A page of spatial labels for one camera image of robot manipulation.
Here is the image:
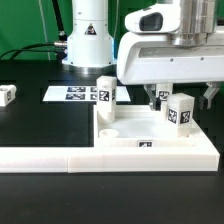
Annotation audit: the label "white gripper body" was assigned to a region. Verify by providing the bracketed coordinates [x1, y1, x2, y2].
[117, 29, 224, 85]

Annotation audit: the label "black cables at base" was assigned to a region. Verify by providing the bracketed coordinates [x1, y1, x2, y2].
[0, 0, 68, 62]

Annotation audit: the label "white square tabletop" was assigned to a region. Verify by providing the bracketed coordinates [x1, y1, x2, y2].
[94, 105, 202, 147]

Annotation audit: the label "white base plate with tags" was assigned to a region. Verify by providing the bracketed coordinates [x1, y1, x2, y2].
[43, 86, 130, 102]

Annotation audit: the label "white L-shaped obstacle wall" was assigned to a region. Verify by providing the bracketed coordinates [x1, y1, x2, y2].
[0, 130, 220, 173]

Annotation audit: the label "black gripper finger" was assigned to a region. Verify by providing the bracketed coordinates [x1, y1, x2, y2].
[144, 84, 156, 110]
[199, 82, 221, 109]

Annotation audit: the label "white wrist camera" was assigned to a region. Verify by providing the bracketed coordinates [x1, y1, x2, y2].
[125, 4, 181, 34]

